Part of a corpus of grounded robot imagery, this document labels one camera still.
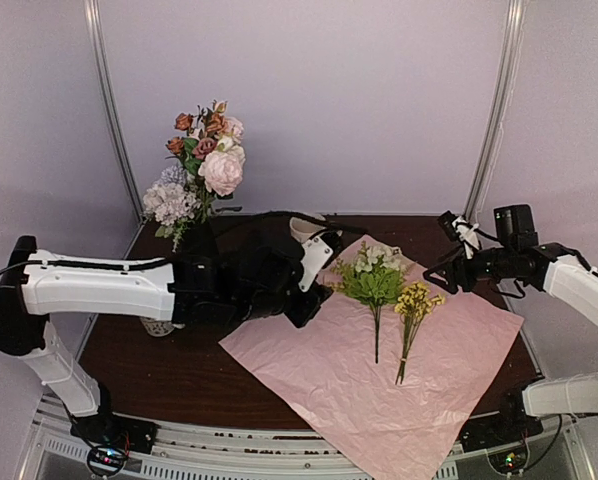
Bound cream printed mug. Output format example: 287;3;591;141
289;217;324;243

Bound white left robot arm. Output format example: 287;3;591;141
0;233;339;444

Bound orange brown flower stem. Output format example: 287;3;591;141
166;107;214;163

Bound large pale pink peony stem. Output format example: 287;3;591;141
194;146;245;219

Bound pink tissue wrapping sheet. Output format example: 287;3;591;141
217;233;525;480

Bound floral mug yellow inside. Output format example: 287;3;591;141
140;318;182;338

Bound white vented front rail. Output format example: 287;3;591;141
16;394;595;479

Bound right aluminium frame post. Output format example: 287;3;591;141
464;0;527;222

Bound left aluminium frame post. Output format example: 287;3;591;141
84;0;144;225

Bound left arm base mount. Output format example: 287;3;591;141
64;407;158;479

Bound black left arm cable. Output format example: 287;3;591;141
0;210;370;346

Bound black tall vase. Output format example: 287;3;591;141
181;221;220;260

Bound white green hydrangea bunch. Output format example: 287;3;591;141
330;240;412;364

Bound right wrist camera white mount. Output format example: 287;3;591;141
437;211;481;259

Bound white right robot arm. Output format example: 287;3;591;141
423;204;598;442

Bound aluminium frame post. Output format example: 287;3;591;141
84;0;144;225
464;0;527;222

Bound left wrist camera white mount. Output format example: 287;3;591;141
298;230;343;292

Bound mauve and white flower stem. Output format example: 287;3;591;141
191;135;241;160

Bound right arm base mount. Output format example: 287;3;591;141
458;389;544;476

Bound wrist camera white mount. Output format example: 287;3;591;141
437;211;481;259
298;230;343;292

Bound pink rose stem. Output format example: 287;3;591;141
207;101;245;151

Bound blue white hydrangea bunch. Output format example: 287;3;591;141
142;164;203;252

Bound yellow small flower bunch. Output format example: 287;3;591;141
395;281;445;385

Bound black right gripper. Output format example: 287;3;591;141
423;242;516;294

